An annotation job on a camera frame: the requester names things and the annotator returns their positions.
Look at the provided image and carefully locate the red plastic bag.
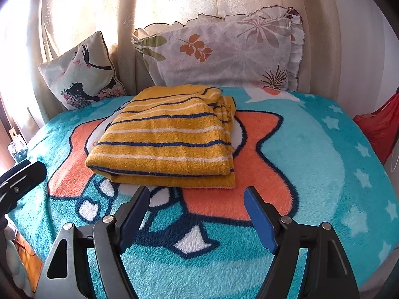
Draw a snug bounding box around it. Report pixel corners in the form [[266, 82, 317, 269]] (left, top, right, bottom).
[[353, 89, 399, 164]]

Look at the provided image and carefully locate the teal cartoon fleece blanket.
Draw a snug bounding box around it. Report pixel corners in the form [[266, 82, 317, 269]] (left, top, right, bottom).
[[10, 88, 398, 298]]

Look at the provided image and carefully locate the wooden cabinet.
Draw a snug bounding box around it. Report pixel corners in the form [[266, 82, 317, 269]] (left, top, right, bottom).
[[13, 232, 43, 293]]

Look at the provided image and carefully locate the glass jar with beads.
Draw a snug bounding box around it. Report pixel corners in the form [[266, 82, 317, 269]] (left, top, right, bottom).
[[8, 134, 28, 163]]

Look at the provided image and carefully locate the leaf print pillow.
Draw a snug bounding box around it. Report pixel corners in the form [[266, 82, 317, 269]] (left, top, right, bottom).
[[133, 6, 305, 91]]

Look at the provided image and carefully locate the lady silhouette cushion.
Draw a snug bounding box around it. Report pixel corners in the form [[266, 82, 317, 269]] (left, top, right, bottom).
[[38, 31, 126, 110]]

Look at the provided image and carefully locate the beige curtain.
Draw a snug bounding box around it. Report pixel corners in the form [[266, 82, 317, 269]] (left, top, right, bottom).
[[1, 0, 342, 138]]

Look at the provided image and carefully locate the yellow striped knit sweater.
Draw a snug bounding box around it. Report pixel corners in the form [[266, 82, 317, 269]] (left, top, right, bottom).
[[85, 84, 236, 188]]

